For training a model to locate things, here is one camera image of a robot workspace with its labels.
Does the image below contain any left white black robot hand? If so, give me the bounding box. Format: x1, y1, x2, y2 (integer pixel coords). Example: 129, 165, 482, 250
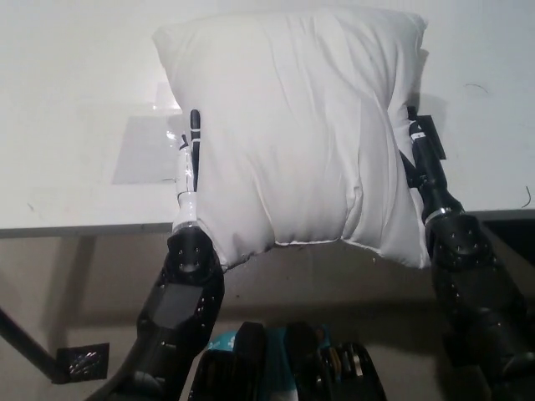
176, 109, 206, 194

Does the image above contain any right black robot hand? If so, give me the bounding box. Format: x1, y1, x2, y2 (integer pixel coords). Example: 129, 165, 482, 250
396, 106, 449, 192

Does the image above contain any white square pillow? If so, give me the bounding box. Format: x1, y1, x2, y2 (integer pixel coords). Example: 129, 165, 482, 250
150, 11, 432, 269

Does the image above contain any grey plastic sheet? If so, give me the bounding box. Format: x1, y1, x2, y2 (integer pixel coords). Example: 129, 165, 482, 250
112, 114, 186, 185

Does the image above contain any black diagonal table leg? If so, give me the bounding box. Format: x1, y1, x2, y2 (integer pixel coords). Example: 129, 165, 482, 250
0, 307, 60, 369

